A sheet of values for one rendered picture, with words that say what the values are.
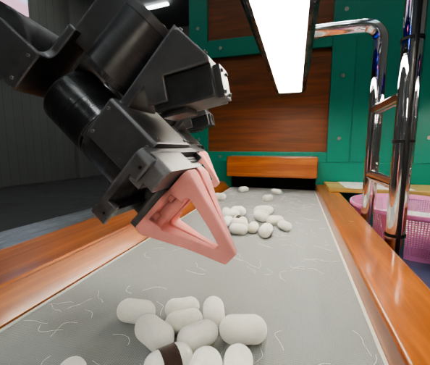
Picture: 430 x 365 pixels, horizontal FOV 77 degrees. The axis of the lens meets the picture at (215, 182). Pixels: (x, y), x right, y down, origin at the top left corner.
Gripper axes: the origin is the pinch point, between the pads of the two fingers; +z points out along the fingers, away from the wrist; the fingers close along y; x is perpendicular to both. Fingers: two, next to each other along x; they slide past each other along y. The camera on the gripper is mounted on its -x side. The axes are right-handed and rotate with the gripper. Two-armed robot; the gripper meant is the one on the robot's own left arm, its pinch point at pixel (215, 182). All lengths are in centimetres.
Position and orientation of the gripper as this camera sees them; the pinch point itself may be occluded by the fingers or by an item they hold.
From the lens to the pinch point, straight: 59.0
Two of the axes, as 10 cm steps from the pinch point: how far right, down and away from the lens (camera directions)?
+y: 2.9, -1.3, 9.5
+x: -6.2, 7.3, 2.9
